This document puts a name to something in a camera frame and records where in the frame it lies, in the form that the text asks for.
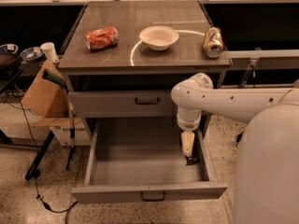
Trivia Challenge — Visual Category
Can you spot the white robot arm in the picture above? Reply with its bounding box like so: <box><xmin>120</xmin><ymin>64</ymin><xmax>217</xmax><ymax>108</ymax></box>
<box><xmin>171</xmin><ymin>73</ymin><xmax>299</xmax><ymax>224</ymax></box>

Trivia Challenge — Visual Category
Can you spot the open grey middle drawer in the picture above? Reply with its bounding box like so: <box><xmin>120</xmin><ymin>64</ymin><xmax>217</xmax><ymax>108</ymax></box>
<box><xmin>72</xmin><ymin>117</ymin><xmax>227</xmax><ymax>203</ymax></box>

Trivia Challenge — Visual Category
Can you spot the crushed orange soda can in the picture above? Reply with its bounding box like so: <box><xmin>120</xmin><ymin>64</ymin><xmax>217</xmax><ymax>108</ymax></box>
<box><xmin>85</xmin><ymin>26</ymin><xmax>119</xmax><ymax>50</ymax></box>

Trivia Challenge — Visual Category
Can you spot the crushed gold soda can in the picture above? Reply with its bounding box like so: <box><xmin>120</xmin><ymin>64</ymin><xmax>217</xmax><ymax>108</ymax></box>
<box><xmin>203</xmin><ymin>27</ymin><xmax>224</xmax><ymax>58</ymax></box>

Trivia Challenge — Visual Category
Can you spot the black floor cable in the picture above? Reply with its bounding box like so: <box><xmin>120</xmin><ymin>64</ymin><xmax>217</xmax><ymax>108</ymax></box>
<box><xmin>10</xmin><ymin>89</ymin><xmax>78</xmax><ymax>224</ymax></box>

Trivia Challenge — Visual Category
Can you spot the green handled grabber tool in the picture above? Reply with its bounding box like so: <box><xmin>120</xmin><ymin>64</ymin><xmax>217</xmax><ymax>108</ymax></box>
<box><xmin>42</xmin><ymin>69</ymin><xmax>77</xmax><ymax>172</ymax></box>

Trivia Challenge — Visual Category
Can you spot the white paper cup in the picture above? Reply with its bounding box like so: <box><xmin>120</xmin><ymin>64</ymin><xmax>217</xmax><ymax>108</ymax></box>
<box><xmin>40</xmin><ymin>42</ymin><xmax>59</xmax><ymax>63</ymax></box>

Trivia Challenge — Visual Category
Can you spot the blue bowl with item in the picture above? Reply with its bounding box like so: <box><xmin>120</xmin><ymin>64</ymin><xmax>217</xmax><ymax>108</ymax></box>
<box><xmin>21</xmin><ymin>47</ymin><xmax>44</xmax><ymax>63</ymax></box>

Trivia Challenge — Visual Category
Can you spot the grey drawer cabinet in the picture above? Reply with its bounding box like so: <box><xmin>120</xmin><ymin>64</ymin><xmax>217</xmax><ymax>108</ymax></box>
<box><xmin>59</xmin><ymin>0</ymin><xmax>231</xmax><ymax>135</ymax></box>

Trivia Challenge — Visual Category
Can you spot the black table leg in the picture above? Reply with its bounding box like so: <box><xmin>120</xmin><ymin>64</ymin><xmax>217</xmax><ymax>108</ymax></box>
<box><xmin>25</xmin><ymin>132</ymin><xmax>54</xmax><ymax>180</ymax></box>

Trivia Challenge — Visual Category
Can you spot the white paper bowl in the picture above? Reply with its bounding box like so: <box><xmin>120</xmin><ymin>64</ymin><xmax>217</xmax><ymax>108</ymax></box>
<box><xmin>139</xmin><ymin>26</ymin><xmax>179</xmax><ymax>51</ymax></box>

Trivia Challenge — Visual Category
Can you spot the closed grey top drawer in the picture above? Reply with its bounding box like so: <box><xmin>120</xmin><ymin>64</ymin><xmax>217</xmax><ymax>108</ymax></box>
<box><xmin>69</xmin><ymin>90</ymin><xmax>178</xmax><ymax>118</ymax></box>

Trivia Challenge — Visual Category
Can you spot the brown cardboard box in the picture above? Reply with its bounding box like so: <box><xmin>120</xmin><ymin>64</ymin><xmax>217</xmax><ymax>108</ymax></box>
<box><xmin>21</xmin><ymin>61</ymin><xmax>91</xmax><ymax>146</ymax></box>

